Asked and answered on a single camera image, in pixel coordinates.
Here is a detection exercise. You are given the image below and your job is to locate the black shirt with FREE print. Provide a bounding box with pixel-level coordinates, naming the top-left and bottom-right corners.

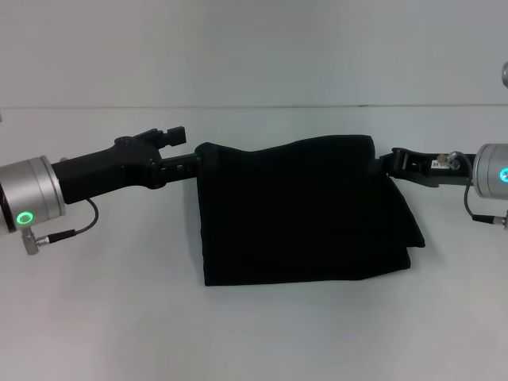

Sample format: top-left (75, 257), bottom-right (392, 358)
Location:
top-left (194, 134), bottom-right (427, 287)

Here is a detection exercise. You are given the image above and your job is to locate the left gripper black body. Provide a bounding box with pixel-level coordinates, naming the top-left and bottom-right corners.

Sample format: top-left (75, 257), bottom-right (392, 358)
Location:
top-left (50, 129), bottom-right (168, 206)

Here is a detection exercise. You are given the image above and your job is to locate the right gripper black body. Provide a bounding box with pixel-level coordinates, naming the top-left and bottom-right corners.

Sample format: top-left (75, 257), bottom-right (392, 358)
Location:
top-left (405, 148), bottom-right (480, 191)

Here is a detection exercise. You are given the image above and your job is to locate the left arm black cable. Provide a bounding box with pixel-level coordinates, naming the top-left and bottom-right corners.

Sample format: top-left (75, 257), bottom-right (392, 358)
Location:
top-left (21, 198), bottom-right (100, 256)

